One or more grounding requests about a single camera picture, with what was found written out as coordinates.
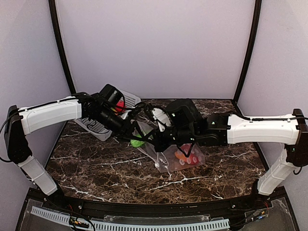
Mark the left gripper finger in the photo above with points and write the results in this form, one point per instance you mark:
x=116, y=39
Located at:
x=128, y=138
x=136, y=129

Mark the left black frame post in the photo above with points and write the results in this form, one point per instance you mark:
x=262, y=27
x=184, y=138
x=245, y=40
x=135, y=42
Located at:
x=60, y=45

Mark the white slotted cable duct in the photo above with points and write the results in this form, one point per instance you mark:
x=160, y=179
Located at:
x=120, y=223

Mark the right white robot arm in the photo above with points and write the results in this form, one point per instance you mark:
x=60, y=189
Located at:
x=181, y=123

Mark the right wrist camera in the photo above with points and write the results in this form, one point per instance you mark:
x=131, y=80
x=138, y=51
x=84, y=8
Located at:
x=159, y=116

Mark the black front frame rail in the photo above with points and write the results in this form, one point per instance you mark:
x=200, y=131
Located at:
x=230, y=208

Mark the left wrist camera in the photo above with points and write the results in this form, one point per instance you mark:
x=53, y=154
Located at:
x=132, y=114

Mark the right black frame post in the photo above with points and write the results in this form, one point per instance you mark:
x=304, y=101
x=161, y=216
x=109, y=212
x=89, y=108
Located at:
x=249, y=50

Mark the black frame post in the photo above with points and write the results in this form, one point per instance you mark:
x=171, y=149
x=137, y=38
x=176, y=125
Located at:
x=249, y=50
x=60, y=45

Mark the white perforated plastic basket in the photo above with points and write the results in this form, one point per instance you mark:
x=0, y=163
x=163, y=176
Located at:
x=97, y=129

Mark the dark red toy fruit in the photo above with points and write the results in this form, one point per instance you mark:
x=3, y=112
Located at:
x=186, y=148

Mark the red toy orange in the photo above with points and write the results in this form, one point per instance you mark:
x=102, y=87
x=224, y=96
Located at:
x=120, y=106

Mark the green toy cucumber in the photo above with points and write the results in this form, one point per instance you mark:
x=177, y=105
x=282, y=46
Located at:
x=137, y=143

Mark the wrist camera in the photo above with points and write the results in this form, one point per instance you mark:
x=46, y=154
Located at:
x=132, y=114
x=159, y=116

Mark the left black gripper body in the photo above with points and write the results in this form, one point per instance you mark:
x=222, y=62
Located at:
x=130, y=128

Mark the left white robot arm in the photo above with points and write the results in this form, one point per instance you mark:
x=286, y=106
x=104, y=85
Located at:
x=101, y=107

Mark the red orange toy mango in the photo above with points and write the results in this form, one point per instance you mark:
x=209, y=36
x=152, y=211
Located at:
x=193, y=159

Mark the clear dotted zip top bag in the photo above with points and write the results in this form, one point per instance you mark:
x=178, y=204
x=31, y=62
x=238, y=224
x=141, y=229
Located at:
x=166, y=161

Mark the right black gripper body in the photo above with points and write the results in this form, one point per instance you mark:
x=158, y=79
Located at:
x=163, y=138

